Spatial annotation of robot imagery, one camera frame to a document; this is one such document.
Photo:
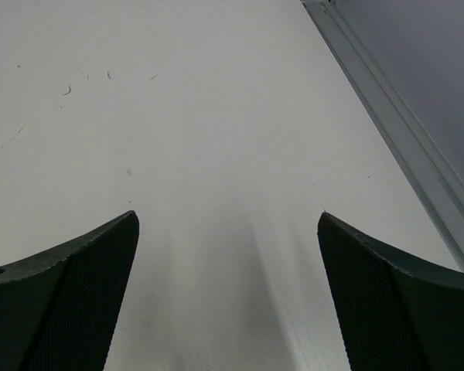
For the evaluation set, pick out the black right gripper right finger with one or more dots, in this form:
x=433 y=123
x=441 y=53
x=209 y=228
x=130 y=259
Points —
x=395 y=311

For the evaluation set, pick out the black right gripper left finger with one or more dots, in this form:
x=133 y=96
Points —
x=59 y=307

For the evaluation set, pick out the aluminium right side rail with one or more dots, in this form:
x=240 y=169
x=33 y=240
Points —
x=432 y=178

